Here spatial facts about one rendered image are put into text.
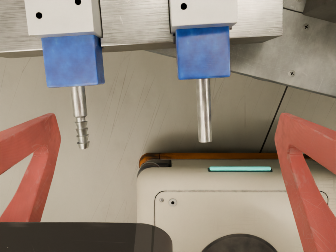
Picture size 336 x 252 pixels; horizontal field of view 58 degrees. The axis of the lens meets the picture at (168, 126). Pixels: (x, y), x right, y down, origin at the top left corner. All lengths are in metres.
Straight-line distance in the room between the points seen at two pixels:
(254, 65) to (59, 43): 0.19
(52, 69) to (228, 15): 0.14
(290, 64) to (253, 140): 0.86
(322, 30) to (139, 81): 0.84
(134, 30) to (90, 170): 0.98
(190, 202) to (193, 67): 0.69
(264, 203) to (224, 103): 0.40
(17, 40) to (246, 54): 0.21
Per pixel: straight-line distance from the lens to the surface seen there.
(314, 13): 0.34
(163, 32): 0.27
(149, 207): 0.92
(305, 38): 0.35
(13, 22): 0.30
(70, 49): 0.26
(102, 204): 1.24
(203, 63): 0.25
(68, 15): 0.25
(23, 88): 1.24
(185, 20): 0.24
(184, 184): 0.89
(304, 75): 0.35
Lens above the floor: 1.12
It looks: 81 degrees down
